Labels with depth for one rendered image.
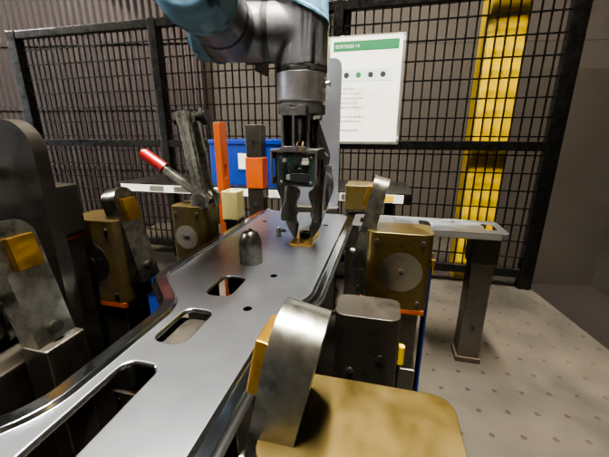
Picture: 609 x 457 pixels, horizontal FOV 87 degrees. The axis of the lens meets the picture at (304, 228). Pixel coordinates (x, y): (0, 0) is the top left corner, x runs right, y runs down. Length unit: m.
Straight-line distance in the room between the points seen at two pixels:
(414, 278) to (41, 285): 0.43
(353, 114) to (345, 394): 0.96
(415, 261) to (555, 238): 2.74
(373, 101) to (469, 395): 0.80
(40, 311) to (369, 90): 0.95
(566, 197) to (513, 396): 2.47
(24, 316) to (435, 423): 0.33
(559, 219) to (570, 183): 0.28
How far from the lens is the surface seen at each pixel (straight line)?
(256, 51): 0.51
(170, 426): 0.25
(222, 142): 0.70
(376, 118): 1.07
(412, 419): 0.19
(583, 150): 3.13
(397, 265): 0.48
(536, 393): 0.82
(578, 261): 3.36
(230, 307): 0.36
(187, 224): 0.63
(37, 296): 0.39
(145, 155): 0.67
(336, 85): 0.81
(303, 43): 0.50
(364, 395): 0.19
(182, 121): 0.61
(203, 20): 0.38
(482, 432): 0.70
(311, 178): 0.47
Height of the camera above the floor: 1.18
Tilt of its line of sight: 16 degrees down
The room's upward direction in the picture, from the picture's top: straight up
